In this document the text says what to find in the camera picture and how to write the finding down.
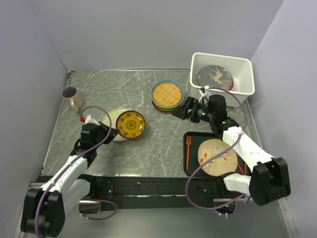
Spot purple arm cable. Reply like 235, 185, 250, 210
34, 106, 118, 238
185, 86, 252, 217

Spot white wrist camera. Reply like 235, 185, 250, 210
199, 85, 211, 102
80, 114, 99, 125

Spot pink plate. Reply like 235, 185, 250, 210
229, 81, 235, 91

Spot white plastic bin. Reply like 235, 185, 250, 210
189, 53, 255, 107

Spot orange plastic fork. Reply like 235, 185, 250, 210
186, 136, 191, 169

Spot stack of coloured plates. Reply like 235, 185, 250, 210
152, 101, 179, 113

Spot grey reindeer plate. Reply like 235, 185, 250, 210
196, 65, 234, 90

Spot blue plate with bamboo mat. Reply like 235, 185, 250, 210
151, 80, 185, 109

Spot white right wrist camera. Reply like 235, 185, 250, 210
199, 85, 211, 102

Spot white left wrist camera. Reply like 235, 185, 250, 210
80, 114, 99, 125

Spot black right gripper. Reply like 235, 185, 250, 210
171, 97, 215, 123

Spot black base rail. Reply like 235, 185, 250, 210
79, 174, 238, 209

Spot black tray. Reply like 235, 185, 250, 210
183, 131, 243, 178

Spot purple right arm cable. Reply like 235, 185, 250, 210
185, 86, 252, 217

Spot beige bird plate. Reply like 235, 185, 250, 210
197, 139, 238, 177

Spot yellow black patterned plate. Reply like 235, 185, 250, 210
116, 110, 146, 139

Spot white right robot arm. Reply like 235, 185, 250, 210
172, 95, 291, 206

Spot pink mug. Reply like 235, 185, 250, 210
61, 86, 84, 113

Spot cream plate with branch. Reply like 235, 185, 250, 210
101, 107, 129, 142

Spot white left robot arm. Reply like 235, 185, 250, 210
20, 122, 119, 238

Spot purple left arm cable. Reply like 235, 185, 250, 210
34, 106, 118, 238

